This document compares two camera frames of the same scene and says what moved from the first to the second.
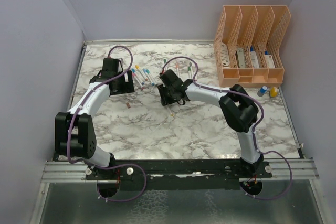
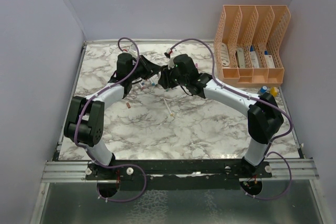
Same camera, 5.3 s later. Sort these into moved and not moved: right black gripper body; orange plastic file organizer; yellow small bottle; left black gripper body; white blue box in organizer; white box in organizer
Moved: right black gripper body; left black gripper body
Not moved: white box in organizer; orange plastic file organizer; white blue box in organizer; yellow small bottle
